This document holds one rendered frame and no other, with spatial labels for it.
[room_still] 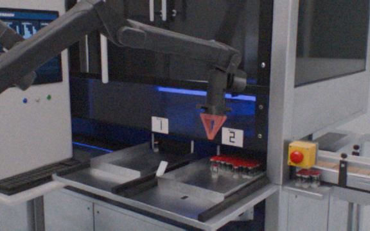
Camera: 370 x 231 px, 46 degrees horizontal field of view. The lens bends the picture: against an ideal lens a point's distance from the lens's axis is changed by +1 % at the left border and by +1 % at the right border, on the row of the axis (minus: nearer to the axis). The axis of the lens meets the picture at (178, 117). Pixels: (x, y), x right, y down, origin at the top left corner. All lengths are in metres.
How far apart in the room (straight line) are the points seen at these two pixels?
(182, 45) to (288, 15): 0.43
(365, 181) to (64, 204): 1.48
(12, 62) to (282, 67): 0.84
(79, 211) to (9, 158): 0.55
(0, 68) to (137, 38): 0.30
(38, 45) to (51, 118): 1.06
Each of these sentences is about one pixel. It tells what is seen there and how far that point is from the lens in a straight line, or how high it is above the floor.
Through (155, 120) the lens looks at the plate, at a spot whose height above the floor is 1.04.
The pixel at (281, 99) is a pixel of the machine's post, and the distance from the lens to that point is 1.44.
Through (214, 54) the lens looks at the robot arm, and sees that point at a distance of 1.20.
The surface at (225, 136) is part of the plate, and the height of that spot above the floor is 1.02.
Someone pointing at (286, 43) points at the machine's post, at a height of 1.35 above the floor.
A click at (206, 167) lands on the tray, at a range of 1.65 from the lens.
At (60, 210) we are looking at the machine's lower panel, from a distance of 2.39.
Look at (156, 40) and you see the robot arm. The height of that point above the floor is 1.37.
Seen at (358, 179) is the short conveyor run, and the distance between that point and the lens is 1.52.
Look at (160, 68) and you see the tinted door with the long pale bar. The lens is 1.72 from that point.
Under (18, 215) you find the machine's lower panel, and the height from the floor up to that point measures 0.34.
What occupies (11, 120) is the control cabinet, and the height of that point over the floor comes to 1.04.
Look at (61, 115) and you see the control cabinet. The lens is 2.02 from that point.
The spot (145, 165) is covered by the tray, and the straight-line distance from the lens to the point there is 1.67.
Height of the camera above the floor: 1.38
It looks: 11 degrees down
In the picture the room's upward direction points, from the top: straight up
